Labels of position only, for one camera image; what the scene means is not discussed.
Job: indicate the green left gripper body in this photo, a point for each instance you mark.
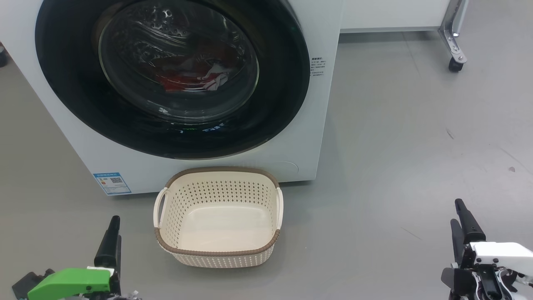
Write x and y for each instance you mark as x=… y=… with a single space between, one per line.
x=70 y=283

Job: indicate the metal leg with caster wheel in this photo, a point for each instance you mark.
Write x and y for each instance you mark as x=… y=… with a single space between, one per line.
x=452 y=37

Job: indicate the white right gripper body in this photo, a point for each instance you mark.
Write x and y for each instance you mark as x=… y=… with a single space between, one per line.
x=499 y=258

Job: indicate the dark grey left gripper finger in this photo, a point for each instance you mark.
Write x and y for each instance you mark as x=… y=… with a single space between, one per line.
x=119 y=262
x=108 y=250

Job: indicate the black round glass washer door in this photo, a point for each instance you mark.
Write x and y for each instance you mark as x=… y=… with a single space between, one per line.
x=275 y=96

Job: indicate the plain red garment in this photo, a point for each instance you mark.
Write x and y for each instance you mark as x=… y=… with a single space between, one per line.
x=175 y=81

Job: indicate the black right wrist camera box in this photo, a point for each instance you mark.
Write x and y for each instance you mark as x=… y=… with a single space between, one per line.
x=458 y=279

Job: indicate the white furniture panel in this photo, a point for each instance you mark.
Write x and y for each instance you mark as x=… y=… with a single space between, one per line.
x=387 y=14

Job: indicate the blue energy label sticker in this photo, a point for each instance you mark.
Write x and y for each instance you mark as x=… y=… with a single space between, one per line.
x=112 y=183

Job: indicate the cream perforated basket brown rim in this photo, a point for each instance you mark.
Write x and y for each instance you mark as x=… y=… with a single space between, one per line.
x=216 y=225

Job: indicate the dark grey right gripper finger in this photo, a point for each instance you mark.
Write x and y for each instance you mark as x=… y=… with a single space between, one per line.
x=458 y=246
x=470 y=229

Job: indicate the white front-load washing machine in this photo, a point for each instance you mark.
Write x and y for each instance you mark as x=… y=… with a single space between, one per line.
x=329 y=125

